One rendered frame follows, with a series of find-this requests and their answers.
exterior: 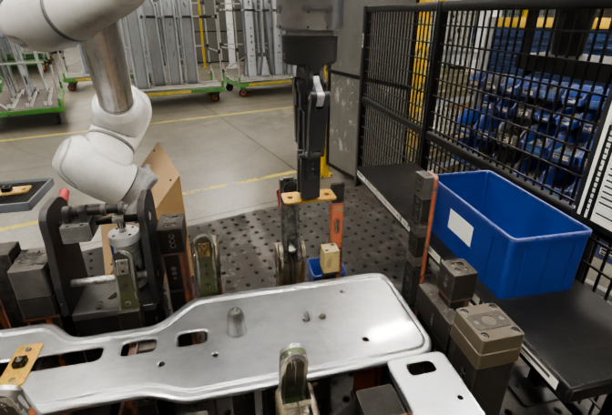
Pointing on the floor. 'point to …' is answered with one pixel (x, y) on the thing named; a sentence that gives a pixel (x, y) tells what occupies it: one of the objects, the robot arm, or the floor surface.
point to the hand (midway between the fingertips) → (308, 173)
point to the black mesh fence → (532, 382)
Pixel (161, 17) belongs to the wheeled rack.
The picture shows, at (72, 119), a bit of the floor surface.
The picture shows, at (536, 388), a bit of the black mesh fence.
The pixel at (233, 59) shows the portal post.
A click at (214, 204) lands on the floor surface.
